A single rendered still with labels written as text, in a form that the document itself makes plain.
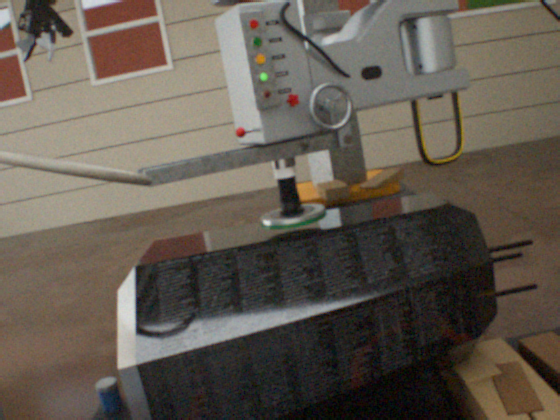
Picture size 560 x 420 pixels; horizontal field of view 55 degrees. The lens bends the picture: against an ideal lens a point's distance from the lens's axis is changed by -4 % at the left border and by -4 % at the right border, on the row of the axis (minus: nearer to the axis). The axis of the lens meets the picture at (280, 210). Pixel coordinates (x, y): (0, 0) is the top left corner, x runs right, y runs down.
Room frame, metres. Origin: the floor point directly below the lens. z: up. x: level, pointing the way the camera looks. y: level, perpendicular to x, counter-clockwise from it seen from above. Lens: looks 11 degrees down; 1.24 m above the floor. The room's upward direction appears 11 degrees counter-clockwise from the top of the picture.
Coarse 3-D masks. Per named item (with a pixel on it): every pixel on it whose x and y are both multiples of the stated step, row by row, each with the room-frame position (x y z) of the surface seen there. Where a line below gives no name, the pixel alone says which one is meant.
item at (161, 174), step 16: (288, 144) 1.76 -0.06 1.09; (304, 144) 1.77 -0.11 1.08; (320, 144) 1.80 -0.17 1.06; (336, 144) 1.82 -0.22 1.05; (192, 160) 1.63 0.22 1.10; (208, 160) 1.65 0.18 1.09; (224, 160) 1.67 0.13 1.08; (240, 160) 1.69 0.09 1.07; (256, 160) 1.71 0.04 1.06; (272, 160) 1.73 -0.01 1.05; (160, 176) 1.59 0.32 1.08; (176, 176) 1.61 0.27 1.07; (192, 176) 1.63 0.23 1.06
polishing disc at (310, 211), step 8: (280, 208) 1.91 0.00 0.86; (304, 208) 1.83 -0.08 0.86; (312, 208) 1.81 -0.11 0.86; (320, 208) 1.79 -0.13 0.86; (264, 216) 1.83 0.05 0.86; (272, 216) 1.80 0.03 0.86; (280, 216) 1.78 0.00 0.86; (288, 216) 1.76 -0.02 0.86; (296, 216) 1.74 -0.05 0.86; (304, 216) 1.72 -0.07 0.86; (312, 216) 1.72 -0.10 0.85; (264, 224) 1.76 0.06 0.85; (272, 224) 1.73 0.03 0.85; (280, 224) 1.72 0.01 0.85
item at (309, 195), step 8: (368, 176) 2.70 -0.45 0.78; (304, 184) 2.82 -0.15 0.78; (312, 184) 2.78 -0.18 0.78; (360, 184) 2.54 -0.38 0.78; (392, 184) 2.39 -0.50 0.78; (304, 192) 2.59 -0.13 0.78; (312, 192) 2.55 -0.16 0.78; (352, 192) 2.39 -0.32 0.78; (360, 192) 2.38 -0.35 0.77; (368, 192) 2.38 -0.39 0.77; (376, 192) 2.38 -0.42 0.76; (384, 192) 2.37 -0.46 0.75; (392, 192) 2.37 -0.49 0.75; (304, 200) 2.40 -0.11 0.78; (312, 200) 2.39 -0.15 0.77; (320, 200) 2.39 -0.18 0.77; (336, 200) 2.39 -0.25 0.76; (344, 200) 2.38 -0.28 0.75; (352, 200) 2.39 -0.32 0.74
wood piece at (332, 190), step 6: (336, 180) 2.46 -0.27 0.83; (318, 186) 2.43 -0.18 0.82; (324, 186) 2.36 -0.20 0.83; (330, 186) 2.33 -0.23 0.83; (336, 186) 2.31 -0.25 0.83; (342, 186) 2.29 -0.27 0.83; (318, 192) 2.46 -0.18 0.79; (324, 192) 2.30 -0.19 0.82; (330, 192) 2.28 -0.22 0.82; (336, 192) 2.28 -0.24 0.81; (342, 192) 2.28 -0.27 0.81; (348, 192) 2.28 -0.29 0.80; (324, 198) 2.32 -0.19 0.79; (330, 198) 2.28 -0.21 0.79; (336, 198) 2.28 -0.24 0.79
